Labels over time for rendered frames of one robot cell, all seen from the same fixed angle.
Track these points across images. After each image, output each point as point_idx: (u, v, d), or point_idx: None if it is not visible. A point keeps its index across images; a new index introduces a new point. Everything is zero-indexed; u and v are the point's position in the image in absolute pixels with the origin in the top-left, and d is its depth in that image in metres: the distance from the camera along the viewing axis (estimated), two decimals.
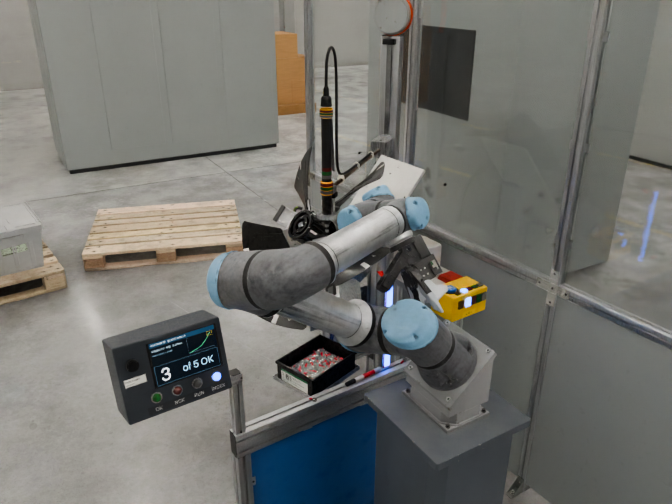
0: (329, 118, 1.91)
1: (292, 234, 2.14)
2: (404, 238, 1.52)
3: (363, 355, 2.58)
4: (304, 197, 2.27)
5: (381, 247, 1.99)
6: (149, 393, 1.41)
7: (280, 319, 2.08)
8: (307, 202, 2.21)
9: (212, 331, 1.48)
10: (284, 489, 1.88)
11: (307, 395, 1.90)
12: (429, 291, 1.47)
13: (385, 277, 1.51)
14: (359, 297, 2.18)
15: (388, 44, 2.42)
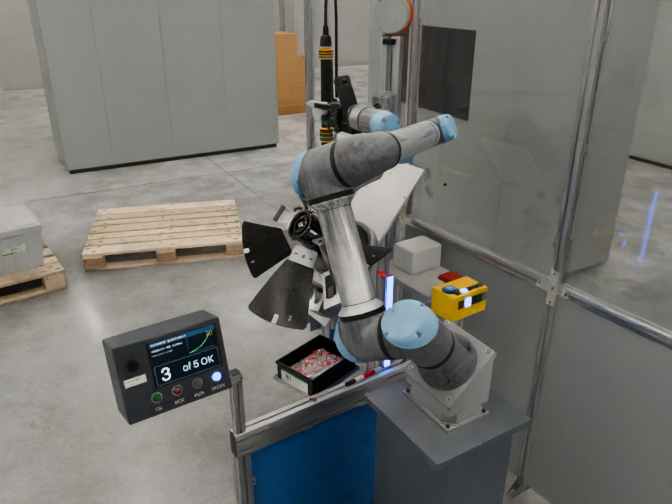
0: (329, 59, 1.84)
1: (292, 234, 2.14)
2: (348, 119, 1.77)
3: None
4: None
5: (381, 247, 1.99)
6: (149, 393, 1.41)
7: (280, 319, 2.08)
8: (307, 202, 2.21)
9: (212, 331, 1.48)
10: (284, 489, 1.88)
11: (307, 395, 1.90)
12: (315, 105, 1.87)
13: (340, 85, 1.79)
14: None
15: (388, 44, 2.42)
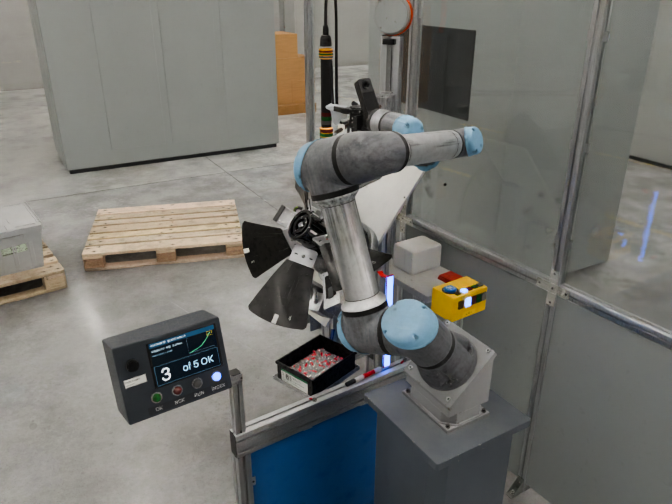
0: (329, 59, 1.84)
1: (293, 221, 2.17)
2: (370, 124, 1.69)
3: (363, 355, 2.58)
4: None
5: (307, 315, 2.08)
6: (149, 393, 1.41)
7: (248, 255, 2.37)
8: None
9: (212, 331, 1.48)
10: (284, 489, 1.88)
11: (307, 395, 1.90)
12: (334, 109, 1.79)
13: (361, 88, 1.71)
14: None
15: (388, 44, 2.42)
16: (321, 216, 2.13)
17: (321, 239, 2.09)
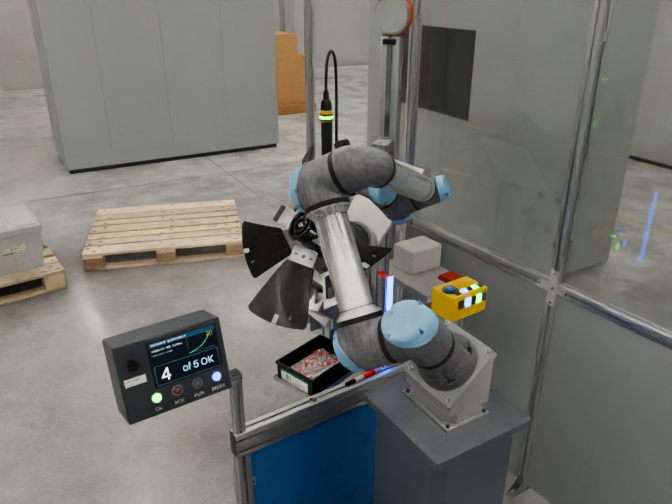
0: (329, 122, 1.92)
1: (293, 221, 2.17)
2: None
3: None
4: None
5: (307, 315, 2.08)
6: (149, 393, 1.41)
7: (248, 255, 2.37)
8: None
9: (212, 331, 1.48)
10: (284, 489, 1.88)
11: (307, 395, 1.90)
12: None
13: None
14: None
15: (388, 44, 2.42)
16: None
17: None
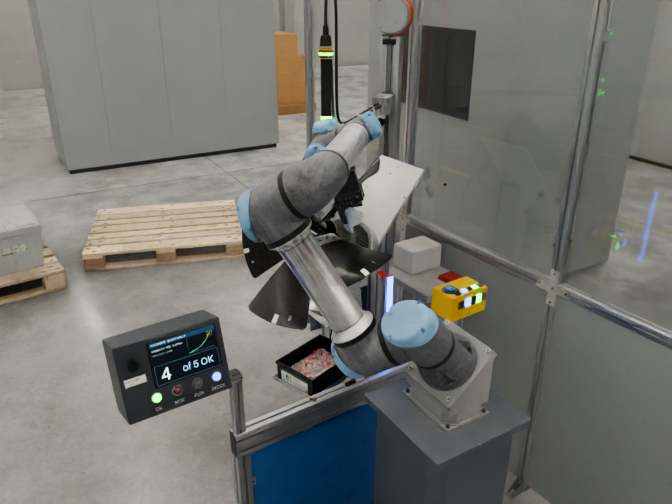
0: (329, 58, 1.84)
1: None
2: None
3: None
4: (337, 247, 2.04)
5: (262, 272, 2.35)
6: (149, 393, 1.41)
7: None
8: (318, 243, 2.07)
9: (212, 331, 1.48)
10: (284, 489, 1.88)
11: (307, 395, 1.90)
12: (345, 223, 1.86)
13: None
14: (359, 297, 2.18)
15: (388, 44, 2.42)
16: (314, 238, 2.10)
17: None
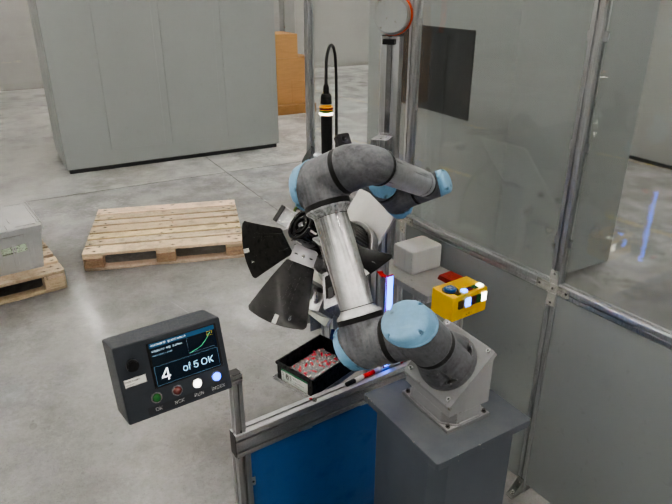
0: (329, 116, 1.91)
1: (304, 213, 2.15)
2: None
3: None
4: None
5: (262, 272, 2.35)
6: (149, 393, 1.41)
7: None
8: (318, 243, 2.07)
9: (212, 331, 1.48)
10: (284, 489, 1.88)
11: (307, 395, 1.90)
12: None
13: (340, 143, 1.86)
14: None
15: (388, 44, 2.42)
16: (314, 238, 2.10)
17: (297, 253, 2.14)
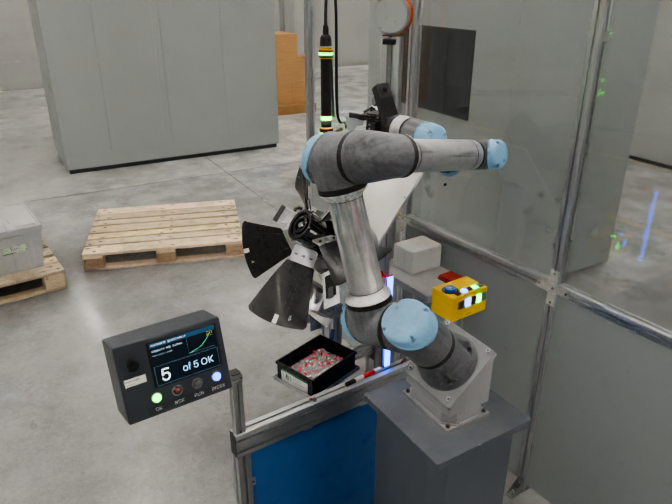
0: (329, 58, 1.84)
1: (304, 213, 2.15)
2: (389, 131, 1.62)
3: (363, 355, 2.58)
4: (337, 246, 2.04)
5: (262, 272, 2.35)
6: (149, 393, 1.41)
7: (299, 169, 2.38)
8: (318, 244, 2.07)
9: (212, 331, 1.48)
10: (284, 489, 1.88)
11: (307, 395, 1.90)
12: (349, 115, 1.72)
13: (379, 94, 1.64)
14: None
15: (388, 44, 2.42)
16: (314, 240, 2.10)
17: (297, 253, 2.14)
